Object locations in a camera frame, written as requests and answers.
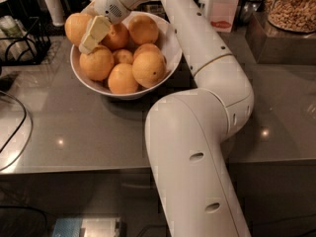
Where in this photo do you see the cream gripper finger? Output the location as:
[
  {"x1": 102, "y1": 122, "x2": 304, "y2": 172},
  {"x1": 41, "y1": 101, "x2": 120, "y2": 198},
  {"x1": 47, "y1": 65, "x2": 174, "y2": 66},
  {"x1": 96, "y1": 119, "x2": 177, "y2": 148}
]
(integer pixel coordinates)
[
  {"x1": 79, "y1": 16, "x2": 111, "y2": 54},
  {"x1": 82, "y1": 1, "x2": 98, "y2": 17}
]

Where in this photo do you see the orange at back right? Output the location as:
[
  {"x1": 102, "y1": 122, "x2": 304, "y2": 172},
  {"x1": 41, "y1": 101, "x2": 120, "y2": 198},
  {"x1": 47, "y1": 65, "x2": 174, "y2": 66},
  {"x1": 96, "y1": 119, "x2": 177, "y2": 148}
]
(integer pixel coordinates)
[{"x1": 128, "y1": 14, "x2": 159, "y2": 45}]

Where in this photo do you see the large orange on bowl rim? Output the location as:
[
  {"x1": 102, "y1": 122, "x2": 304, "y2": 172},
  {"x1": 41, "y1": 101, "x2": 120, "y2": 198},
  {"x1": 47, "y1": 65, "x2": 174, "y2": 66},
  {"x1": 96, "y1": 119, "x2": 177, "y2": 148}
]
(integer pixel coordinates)
[{"x1": 64, "y1": 13, "x2": 93, "y2": 46}]

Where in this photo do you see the black cable on left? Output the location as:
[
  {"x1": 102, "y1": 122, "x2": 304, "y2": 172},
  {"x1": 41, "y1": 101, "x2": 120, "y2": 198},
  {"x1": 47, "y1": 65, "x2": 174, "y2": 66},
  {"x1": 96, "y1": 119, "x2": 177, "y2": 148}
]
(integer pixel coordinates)
[{"x1": 0, "y1": 90, "x2": 34, "y2": 172}]

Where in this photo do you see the orange at front middle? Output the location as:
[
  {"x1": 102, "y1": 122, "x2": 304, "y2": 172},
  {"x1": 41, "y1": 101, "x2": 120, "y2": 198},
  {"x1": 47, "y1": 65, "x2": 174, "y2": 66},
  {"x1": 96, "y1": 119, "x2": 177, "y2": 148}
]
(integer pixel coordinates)
[{"x1": 108, "y1": 63, "x2": 138, "y2": 94}]

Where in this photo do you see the small orange in centre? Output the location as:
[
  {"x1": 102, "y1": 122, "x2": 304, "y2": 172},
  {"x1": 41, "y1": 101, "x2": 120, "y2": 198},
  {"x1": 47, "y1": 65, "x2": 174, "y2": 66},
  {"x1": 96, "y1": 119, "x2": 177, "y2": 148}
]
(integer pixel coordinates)
[{"x1": 113, "y1": 49, "x2": 133, "y2": 64}]

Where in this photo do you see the orange behind front right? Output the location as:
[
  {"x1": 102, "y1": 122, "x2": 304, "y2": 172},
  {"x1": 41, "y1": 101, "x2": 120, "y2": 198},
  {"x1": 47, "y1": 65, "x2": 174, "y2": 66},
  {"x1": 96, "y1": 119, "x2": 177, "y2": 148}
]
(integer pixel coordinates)
[{"x1": 133, "y1": 43, "x2": 162, "y2": 58}]

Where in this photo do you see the tea bag organiser box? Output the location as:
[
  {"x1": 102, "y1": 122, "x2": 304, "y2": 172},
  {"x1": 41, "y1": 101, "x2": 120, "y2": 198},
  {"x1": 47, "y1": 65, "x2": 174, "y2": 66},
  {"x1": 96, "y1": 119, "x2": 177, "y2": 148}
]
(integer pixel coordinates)
[{"x1": 144, "y1": 2, "x2": 166, "y2": 18}]

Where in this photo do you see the steel container box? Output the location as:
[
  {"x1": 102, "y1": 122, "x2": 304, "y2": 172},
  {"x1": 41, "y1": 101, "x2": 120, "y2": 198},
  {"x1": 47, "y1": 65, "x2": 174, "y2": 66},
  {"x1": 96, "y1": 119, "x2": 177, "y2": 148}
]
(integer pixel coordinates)
[{"x1": 245, "y1": 13, "x2": 316, "y2": 65}]

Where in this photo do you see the large orange at front right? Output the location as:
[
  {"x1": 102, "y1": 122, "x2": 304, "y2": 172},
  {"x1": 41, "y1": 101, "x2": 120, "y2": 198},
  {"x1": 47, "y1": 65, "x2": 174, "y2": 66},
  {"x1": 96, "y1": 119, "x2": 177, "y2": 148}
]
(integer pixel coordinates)
[{"x1": 132, "y1": 51, "x2": 166, "y2": 88}]

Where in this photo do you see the white ceramic bowl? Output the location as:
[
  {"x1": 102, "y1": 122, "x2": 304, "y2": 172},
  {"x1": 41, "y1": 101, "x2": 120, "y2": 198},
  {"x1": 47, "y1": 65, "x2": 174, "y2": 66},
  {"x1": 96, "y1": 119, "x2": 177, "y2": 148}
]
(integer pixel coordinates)
[{"x1": 70, "y1": 11, "x2": 182, "y2": 101}]

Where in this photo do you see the white paper cup stack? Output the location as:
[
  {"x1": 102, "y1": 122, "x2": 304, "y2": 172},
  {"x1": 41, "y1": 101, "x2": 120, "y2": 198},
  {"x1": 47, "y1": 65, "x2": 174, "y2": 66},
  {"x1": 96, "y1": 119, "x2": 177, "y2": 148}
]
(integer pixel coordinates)
[{"x1": 44, "y1": 0, "x2": 64, "y2": 27}]

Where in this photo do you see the black wire rack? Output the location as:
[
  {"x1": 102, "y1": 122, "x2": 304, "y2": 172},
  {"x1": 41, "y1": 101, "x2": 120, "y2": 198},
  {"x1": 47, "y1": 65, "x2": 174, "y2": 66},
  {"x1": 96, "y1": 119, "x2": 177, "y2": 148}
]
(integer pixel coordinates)
[{"x1": 0, "y1": 16, "x2": 51, "y2": 66}]

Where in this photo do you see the blue and silver device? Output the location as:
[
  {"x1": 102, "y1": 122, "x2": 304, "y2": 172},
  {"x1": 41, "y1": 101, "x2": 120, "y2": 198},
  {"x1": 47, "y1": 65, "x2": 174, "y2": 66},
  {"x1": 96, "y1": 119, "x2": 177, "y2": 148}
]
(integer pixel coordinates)
[{"x1": 52, "y1": 217, "x2": 125, "y2": 237}]

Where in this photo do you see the white napkin dispenser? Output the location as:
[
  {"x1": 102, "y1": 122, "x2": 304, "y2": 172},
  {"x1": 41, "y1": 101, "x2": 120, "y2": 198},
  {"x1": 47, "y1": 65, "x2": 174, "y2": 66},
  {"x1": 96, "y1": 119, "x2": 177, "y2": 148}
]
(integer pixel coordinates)
[{"x1": 198, "y1": 0, "x2": 239, "y2": 33}]

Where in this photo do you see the orange at back middle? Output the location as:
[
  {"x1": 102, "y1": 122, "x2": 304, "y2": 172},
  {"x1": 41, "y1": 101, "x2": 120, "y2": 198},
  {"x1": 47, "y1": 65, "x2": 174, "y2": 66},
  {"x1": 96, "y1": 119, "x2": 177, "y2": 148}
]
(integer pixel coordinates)
[{"x1": 101, "y1": 23, "x2": 129, "y2": 50}]

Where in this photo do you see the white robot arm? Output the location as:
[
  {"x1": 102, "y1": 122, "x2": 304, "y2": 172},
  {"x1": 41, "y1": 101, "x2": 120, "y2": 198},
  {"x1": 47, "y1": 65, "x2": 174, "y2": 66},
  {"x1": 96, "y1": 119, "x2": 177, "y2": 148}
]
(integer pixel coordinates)
[{"x1": 85, "y1": 0, "x2": 254, "y2": 237}]

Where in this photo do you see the orange at front left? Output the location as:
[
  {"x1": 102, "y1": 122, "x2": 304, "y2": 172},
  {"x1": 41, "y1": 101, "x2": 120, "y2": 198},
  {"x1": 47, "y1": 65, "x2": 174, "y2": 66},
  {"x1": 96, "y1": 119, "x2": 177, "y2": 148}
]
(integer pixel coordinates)
[{"x1": 79, "y1": 45, "x2": 115, "y2": 81}]

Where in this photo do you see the black cable on floor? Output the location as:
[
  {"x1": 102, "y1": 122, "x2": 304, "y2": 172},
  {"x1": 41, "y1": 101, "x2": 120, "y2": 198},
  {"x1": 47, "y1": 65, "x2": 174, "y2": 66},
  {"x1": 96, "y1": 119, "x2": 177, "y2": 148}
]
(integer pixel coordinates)
[{"x1": 135, "y1": 222, "x2": 169, "y2": 237}]

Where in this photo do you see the tray of nuts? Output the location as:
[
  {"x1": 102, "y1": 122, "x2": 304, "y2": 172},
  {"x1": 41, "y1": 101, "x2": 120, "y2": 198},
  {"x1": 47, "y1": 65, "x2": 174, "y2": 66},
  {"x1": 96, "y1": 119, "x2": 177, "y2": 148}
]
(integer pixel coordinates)
[{"x1": 265, "y1": 0, "x2": 316, "y2": 34}]

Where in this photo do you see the metal serving spoon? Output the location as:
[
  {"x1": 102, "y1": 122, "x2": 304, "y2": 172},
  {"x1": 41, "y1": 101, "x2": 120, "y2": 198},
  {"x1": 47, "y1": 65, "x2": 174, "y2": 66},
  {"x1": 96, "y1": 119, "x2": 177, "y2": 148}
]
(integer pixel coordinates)
[{"x1": 239, "y1": 0, "x2": 263, "y2": 24}]

